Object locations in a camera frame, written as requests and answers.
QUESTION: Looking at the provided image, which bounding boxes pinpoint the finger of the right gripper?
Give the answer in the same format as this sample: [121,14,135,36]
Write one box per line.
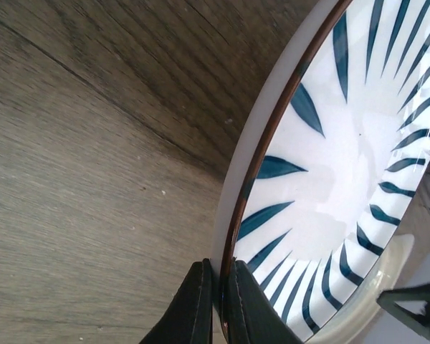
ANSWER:
[376,282,430,340]

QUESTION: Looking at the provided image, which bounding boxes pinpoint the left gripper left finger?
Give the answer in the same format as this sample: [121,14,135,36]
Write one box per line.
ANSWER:
[141,259,213,344]

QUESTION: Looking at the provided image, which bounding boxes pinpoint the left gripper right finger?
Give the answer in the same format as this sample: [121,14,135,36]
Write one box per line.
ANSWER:
[227,260,302,344]

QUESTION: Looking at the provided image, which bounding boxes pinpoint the white blue striped plate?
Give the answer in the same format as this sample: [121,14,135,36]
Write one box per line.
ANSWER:
[211,1,430,341]

